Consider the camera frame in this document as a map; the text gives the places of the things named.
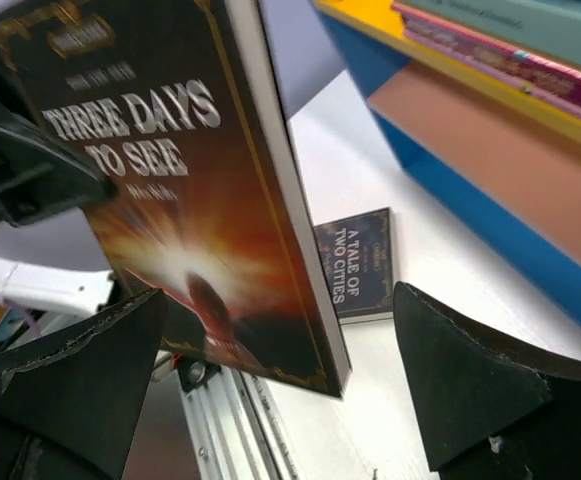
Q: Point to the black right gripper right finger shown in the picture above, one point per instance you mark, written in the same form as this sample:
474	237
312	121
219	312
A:
488	405

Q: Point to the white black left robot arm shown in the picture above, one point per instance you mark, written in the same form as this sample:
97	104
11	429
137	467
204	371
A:
77	292

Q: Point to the Three Days to See book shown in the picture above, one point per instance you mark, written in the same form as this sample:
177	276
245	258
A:
176	103

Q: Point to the blue yellow wooden bookshelf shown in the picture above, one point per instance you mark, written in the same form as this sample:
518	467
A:
505	163

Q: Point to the Tale of Two Cities book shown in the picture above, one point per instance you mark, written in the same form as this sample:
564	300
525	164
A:
359	256

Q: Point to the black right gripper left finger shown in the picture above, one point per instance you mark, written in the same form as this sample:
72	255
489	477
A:
70	400

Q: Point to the teal spine book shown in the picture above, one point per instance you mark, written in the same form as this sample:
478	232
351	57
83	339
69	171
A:
549	27

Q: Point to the aluminium mounting rail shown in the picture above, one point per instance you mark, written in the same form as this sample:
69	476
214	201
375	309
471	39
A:
232	421

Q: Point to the Charlie Chocolate Factory red book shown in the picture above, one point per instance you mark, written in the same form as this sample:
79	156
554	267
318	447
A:
527	69

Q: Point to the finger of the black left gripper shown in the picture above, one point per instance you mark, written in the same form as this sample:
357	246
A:
40	177

